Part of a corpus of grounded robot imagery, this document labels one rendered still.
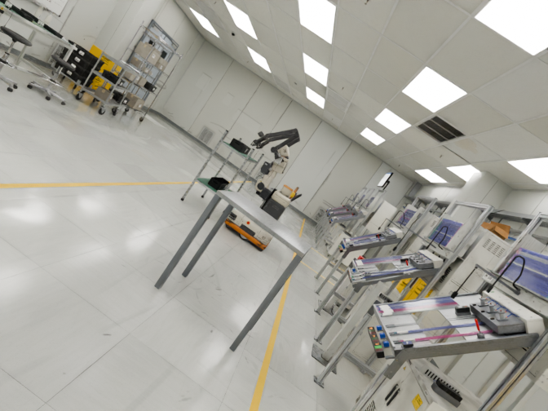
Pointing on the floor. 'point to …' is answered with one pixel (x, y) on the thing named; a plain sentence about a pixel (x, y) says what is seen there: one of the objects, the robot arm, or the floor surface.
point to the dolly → (86, 61)
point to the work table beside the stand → (256, 223)
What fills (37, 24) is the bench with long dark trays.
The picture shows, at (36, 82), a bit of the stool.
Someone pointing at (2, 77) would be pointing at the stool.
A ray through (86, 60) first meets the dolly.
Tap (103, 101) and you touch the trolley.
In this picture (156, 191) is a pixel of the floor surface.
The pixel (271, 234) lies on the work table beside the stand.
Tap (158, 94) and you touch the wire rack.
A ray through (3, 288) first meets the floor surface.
